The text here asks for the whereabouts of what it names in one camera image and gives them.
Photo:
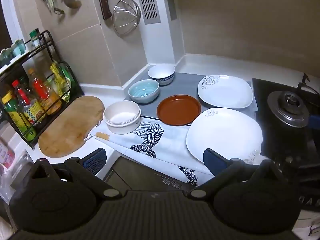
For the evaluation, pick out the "white cloth with black print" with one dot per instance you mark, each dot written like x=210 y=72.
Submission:
x=160 y=142

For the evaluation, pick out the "light blue bowl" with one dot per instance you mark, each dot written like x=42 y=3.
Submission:
x=143 y=90

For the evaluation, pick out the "grey drying mat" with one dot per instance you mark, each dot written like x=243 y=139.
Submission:
x=185 y=85

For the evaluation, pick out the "green and yellow bottle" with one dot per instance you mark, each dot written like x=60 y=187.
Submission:
x=13 y=115

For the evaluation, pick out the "clear plastic bag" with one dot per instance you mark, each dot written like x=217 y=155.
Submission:
x=15 y=177

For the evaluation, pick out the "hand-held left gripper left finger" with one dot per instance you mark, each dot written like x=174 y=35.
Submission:
x=95 y=160

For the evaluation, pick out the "teal lidded jar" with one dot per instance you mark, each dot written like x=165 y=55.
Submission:
x=5 y=55
x=18 y=47

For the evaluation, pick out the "cream round container bowl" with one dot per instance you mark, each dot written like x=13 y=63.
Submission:
x=122 y=115

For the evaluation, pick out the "bottle with green cap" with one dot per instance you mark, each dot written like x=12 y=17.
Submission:
x=35 y=37

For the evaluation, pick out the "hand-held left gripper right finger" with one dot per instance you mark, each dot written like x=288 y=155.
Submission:
x=213 y=161

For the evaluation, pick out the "green seasoning packet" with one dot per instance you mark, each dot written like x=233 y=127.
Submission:
x=67 y=80

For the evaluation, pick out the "pink package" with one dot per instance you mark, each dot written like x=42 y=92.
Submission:
x=7 y=155

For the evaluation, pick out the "large white flower plate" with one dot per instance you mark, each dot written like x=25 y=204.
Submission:
x=222 y=135

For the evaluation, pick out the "white bowl with blue pattern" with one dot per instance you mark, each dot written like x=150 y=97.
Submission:
x=161 y=71

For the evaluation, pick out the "brown plate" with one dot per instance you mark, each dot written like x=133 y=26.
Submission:
x=178 y=110

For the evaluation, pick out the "metal stove burner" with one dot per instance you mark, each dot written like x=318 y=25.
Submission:
x=287 y=105

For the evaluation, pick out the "small white flower plate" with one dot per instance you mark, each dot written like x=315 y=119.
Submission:
x=227 y=92

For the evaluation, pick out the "black gas stove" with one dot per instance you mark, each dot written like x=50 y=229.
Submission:
x=275 y=140

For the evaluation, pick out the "tan cloth tab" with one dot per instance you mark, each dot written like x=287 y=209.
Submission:
x=103 y=135

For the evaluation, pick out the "sauce bottle with red cap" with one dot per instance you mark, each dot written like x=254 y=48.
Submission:
x=23 y=97

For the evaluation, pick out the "wooden cutting board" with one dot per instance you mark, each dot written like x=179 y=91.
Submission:
x=67 y=127

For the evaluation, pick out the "black spice rack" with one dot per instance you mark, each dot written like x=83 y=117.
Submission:
x=79 y=92

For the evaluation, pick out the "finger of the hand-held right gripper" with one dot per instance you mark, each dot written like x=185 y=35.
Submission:
x=315 y=122

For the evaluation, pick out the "grey vent grille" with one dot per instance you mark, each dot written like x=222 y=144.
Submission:
x=147 y=0

